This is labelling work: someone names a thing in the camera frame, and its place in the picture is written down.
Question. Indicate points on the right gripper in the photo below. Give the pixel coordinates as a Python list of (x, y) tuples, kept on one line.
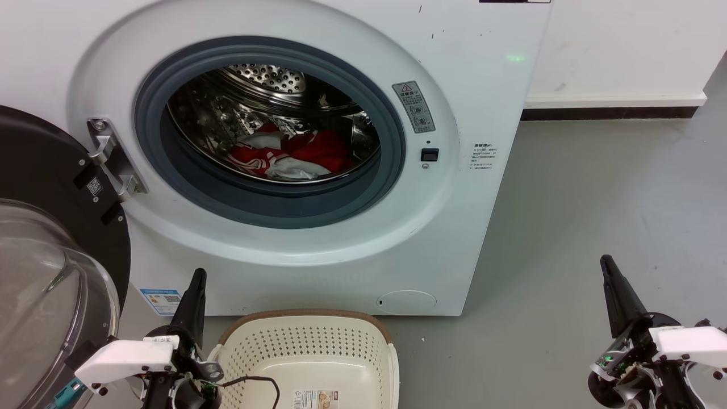
[(630, 363)]

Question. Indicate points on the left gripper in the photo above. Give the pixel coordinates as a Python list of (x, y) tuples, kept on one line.
[(187, 375)]

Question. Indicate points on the red and white garment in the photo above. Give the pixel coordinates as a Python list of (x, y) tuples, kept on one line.
[(318, 149)]

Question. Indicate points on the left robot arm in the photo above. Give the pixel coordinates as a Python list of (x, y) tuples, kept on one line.
[(65, 396)]

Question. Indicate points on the cream perforated laundry basket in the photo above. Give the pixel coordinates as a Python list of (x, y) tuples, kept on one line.
[(318, 352)]

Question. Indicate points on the printed paper product label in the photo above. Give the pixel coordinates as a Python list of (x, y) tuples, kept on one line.
[(316, 399)]

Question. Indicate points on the stainless steel washing machine drum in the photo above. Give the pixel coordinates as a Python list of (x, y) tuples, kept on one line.
[(216, 113)]

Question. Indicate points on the black round washer door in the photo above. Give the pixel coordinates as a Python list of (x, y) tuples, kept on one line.
[(34, 165)]

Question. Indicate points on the blue energy label sticker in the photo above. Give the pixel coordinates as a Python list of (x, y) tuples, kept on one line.
[(162, 300)]

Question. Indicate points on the grey rubber door gasket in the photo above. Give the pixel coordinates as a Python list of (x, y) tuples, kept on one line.
[(272, 209)]

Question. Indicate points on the QR code sticker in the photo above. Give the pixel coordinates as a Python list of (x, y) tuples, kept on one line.
[(95, 186)]

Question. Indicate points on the white front-load washing machine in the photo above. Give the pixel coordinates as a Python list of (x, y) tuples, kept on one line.
[(483, 227)]

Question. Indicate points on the silver door hinge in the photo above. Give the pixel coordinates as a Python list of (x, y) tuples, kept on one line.
[(111, 156)]

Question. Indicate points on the white and black baseboard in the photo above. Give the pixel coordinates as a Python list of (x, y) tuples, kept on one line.
[(613, 107)]

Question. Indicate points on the white text label sticker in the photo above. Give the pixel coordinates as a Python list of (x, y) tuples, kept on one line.
[(483, 157)]

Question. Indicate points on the round white filter cover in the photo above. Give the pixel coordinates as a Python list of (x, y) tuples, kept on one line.
[(406, 302)]

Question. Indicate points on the black door latch socket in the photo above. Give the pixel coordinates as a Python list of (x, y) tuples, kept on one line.
[(430, 155)]

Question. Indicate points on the grey warning sticker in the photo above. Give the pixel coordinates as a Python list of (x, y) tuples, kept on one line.
[(413, 107)]

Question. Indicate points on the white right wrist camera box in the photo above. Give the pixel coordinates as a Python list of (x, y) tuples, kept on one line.
[(690, 343)]

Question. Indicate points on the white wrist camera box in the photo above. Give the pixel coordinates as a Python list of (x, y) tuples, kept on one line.
[(122, 359), (690, 343)]

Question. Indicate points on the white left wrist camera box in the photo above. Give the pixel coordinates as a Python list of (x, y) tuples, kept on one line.
[(122, 359)]

